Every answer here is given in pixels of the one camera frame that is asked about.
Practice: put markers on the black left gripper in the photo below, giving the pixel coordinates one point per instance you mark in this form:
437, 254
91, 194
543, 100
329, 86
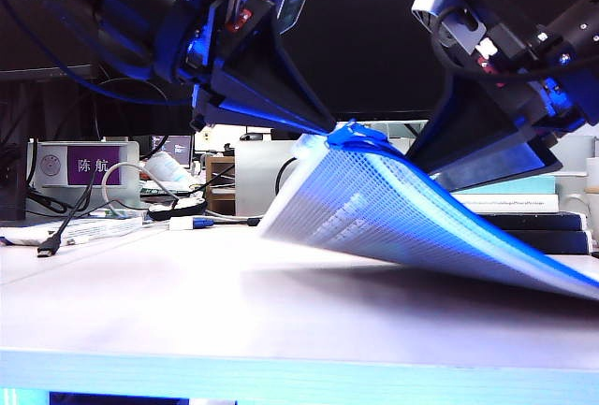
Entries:
234, 12

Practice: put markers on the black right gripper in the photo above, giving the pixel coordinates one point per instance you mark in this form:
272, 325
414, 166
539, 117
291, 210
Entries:
519, 77

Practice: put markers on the transparent mesh file bag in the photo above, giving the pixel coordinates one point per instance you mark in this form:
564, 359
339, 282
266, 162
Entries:
374, 208

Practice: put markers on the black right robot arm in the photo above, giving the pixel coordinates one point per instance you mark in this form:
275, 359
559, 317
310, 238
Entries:
575, 17

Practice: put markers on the teal book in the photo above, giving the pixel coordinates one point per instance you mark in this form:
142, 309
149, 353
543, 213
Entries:
515, 184

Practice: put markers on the silver computer box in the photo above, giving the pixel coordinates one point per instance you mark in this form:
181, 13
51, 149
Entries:
252, 180

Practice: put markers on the wooden desk shelf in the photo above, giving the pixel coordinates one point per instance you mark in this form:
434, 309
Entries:
217, 176

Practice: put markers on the small dark monitor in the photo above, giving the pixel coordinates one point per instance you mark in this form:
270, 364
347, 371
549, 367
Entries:
180, 148

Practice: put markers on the white mug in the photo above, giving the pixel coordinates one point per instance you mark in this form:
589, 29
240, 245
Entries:
580, 190

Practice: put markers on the plastic tissue packet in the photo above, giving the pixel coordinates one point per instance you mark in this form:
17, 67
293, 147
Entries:
164, 169

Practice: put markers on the large black monitor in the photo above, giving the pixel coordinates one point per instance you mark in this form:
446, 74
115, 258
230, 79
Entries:
374, 49

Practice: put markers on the flat black desk gadget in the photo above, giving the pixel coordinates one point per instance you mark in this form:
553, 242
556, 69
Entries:
178, 208

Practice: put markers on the white video adapter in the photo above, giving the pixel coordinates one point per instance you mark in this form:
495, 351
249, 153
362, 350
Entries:
187, 223

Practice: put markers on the purple and white name sign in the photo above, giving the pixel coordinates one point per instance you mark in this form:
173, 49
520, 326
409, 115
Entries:
93, 164

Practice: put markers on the white printed paper booklet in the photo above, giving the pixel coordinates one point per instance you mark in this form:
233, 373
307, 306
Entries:
93, 229

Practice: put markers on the black monitor with grey bezel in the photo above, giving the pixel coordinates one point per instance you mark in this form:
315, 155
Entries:
47, 73

